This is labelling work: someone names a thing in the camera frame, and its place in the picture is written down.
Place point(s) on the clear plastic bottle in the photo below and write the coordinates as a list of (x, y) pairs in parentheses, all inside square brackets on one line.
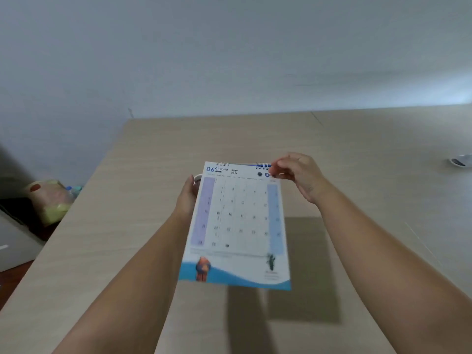
[(74, 190)]

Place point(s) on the person's left forearm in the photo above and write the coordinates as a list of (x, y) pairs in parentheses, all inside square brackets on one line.
[(136, 291)]

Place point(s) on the yellow clear plastic bag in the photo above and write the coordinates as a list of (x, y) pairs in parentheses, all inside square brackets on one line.
[(49, 202)]

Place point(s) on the person's right forearm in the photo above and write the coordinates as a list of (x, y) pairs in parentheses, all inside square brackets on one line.
[(387, 283)]

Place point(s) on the person's right hand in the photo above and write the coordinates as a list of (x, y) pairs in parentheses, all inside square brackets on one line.
[(306, 176)]

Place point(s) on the small white black object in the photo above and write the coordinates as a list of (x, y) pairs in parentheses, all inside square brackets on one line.
[(461, 161)]

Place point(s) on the blue spiral photo calendar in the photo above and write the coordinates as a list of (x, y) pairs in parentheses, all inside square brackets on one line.
[(239, 217)]

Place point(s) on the person's left hand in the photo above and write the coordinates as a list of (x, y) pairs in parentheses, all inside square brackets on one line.
[(186, 200)]

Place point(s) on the white cabinet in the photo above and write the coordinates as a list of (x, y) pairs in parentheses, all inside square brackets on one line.
[(16, 247)]

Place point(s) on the beige wooden table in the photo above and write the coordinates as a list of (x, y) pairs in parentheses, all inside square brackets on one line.
[(368, 188)]

